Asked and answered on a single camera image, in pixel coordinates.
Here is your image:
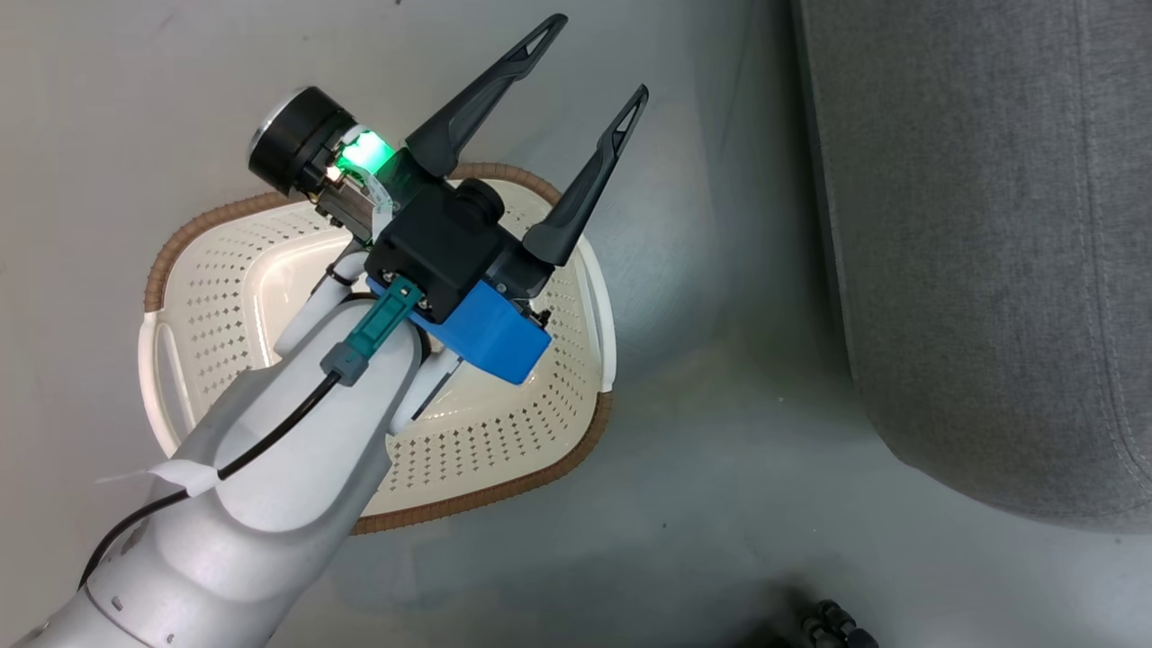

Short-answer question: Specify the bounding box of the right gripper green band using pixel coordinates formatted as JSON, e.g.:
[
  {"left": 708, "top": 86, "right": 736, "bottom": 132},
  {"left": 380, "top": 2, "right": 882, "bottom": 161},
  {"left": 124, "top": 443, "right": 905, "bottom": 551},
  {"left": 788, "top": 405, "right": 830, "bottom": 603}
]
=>
[{"left": 317, "top": 13, "right": 650, "bottom": 266}]

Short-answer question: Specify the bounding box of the grey fabric sofa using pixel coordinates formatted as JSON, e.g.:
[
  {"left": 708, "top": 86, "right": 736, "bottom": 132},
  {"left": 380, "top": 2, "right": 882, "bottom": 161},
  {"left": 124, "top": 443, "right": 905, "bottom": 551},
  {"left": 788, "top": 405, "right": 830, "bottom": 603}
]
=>
[{"left": 792, "top": 0, "right": 1152, "bottom": 534}]

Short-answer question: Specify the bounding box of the cream perforated laundry basket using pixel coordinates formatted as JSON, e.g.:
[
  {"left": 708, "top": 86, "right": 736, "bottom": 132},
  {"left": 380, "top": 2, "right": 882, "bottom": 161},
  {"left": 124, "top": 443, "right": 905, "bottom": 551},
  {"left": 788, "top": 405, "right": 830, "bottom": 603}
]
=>
[{"left": 138, "top": 162, "right": 617, "bottom": 536}]

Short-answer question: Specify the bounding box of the white tape label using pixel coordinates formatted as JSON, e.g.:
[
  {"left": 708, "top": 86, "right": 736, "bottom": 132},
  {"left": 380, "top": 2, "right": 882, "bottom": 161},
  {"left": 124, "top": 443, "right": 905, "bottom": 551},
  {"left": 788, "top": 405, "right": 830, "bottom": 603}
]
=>
[{"left": 97, "top": 459, "right": 221, "bottom": 498}]

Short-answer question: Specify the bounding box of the black ribbed part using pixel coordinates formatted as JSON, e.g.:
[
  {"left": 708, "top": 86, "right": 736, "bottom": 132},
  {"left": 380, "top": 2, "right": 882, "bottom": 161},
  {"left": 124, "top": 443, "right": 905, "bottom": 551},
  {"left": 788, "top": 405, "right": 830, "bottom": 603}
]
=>
[{"left": 801, "top": 598, "right": 878, "bottom": 648}]

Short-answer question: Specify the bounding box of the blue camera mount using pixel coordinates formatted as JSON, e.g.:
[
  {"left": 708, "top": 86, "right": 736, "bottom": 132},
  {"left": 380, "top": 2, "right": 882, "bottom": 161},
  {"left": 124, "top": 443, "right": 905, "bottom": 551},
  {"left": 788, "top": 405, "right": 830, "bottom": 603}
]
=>
[{"left": 364, "top": 274, "right": 552, "bottom": 386}]

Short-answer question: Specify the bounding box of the teal cable connector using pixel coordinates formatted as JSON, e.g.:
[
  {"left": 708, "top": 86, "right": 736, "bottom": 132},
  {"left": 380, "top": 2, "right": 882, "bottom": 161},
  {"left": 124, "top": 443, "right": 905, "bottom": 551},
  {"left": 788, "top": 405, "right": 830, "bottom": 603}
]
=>
[{"left": 321, "top": 277, "right": 424, "bottom": 386}]

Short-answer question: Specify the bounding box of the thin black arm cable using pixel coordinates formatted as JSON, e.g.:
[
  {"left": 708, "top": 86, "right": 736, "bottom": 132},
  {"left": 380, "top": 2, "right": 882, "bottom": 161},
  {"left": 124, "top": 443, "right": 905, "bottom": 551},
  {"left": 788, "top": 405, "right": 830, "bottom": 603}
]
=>
[{"left": 79, "top": 371, "right": 343, "bottom": 590}]

